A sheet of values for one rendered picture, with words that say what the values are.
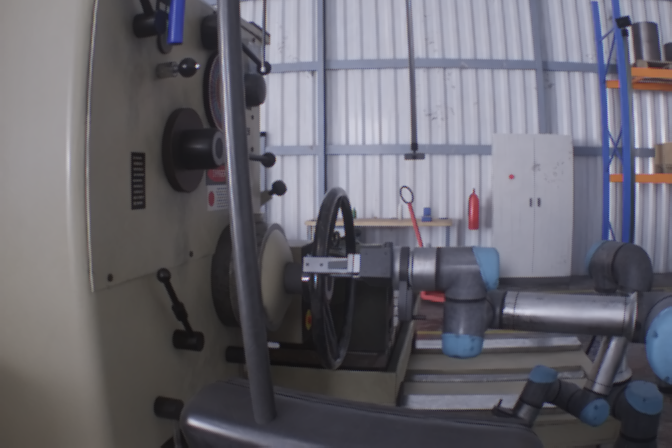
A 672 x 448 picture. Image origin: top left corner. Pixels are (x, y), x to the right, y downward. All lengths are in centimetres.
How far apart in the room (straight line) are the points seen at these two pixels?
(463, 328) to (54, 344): 65
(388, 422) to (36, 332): 54
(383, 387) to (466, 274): 76
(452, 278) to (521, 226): 708
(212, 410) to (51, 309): 35
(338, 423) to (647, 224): 881
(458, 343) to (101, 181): 62
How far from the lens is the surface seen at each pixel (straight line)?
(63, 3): 82
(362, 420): 48
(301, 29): 911
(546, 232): 808
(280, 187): 144
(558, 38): 899
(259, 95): 112
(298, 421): 49
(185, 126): 97
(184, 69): 90
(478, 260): 94
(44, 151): 79
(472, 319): 96
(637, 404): 162
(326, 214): 103
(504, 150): 796
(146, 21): 85
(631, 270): 148
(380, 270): 92
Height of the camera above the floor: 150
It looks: 2 degrees down
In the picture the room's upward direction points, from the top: straight up
